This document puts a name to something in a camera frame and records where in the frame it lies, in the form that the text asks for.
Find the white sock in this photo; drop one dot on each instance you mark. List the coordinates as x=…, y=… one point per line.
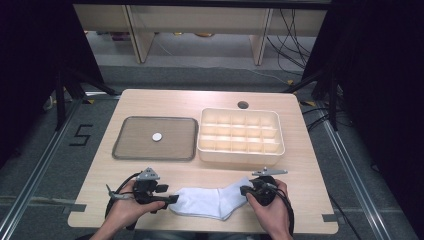
x=206, y=201

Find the black metal stand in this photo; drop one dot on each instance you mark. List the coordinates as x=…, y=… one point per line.
x=60, y=100
x=331, y=100

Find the white round disc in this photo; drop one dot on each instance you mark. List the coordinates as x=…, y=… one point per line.
x=157, y=137

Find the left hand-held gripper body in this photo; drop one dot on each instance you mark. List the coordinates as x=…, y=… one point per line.
x=145, y=190

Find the beige wooden desk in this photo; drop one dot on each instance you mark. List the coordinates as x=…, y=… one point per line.
x=200, y=20

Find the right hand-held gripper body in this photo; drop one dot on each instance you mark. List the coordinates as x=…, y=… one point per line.
x=265, y=191

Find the cream divided storage box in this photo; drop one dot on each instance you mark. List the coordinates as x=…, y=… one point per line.
x=240, y=136

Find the person's left hand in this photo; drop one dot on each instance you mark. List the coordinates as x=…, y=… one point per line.
x=123, y=210

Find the grey rectangular tray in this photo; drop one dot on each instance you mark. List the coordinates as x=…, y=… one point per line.
x=140, y=143

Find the dark curtain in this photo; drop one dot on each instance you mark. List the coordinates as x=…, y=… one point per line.
x=383, y=83
x=30, y=66

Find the person's right hand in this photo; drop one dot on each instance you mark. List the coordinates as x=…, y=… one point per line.
x=275, y=216

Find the aluminium floor rail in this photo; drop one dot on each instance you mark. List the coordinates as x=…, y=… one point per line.
x=353, y=173
x=40, y=166

